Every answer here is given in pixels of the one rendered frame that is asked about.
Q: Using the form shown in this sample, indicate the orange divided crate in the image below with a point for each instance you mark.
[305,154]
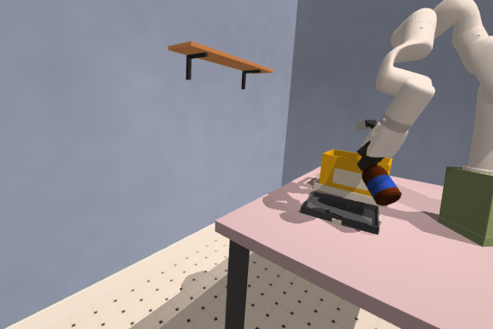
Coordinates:
[339,169]

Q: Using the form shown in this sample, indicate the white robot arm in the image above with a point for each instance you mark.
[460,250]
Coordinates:
[413,40]

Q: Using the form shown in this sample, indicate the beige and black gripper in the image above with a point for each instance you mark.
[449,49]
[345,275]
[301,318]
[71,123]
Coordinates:
[380,142]

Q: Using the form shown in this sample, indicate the brown glass bottle with blue label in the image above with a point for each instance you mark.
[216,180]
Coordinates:
[380,185]

